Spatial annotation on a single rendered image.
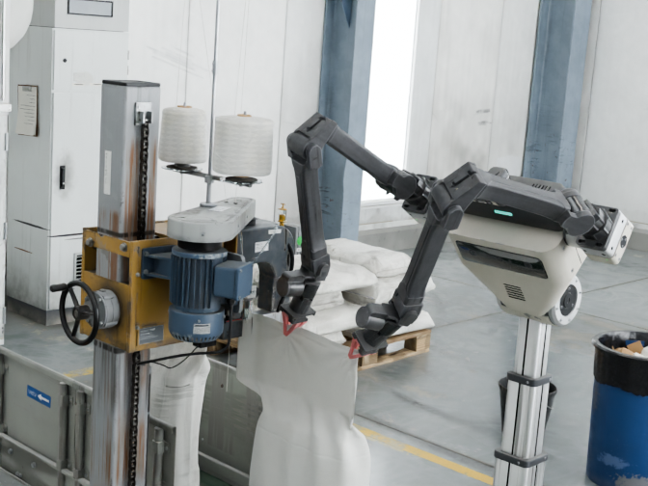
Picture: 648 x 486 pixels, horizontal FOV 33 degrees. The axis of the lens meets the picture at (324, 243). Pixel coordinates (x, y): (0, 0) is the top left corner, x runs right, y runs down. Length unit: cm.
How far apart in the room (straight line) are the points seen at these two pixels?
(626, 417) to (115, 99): 289
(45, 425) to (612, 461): 253
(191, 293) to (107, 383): 41
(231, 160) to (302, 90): 613
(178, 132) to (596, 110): 888
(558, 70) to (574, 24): 54
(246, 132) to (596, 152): 899
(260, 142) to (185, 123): 29
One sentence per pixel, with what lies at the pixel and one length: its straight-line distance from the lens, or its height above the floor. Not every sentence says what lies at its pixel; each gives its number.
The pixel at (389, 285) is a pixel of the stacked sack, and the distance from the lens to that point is 650.
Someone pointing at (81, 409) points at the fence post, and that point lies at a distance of 369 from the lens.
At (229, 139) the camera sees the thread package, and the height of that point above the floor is 163.
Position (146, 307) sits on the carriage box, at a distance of 304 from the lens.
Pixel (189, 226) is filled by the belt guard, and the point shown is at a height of 141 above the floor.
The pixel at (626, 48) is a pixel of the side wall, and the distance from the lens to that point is 1159.
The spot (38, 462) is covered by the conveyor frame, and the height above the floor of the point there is 38.
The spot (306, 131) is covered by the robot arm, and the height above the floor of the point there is 166.
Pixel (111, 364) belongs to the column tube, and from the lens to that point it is 312.
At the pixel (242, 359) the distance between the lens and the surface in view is 334.
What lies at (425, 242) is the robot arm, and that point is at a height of 144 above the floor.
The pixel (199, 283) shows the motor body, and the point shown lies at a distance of 290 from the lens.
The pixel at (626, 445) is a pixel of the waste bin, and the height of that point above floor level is 24.
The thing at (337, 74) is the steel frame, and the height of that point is 161.
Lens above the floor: 191
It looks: 11 degrees down
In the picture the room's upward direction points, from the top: 4 degrees clockwise
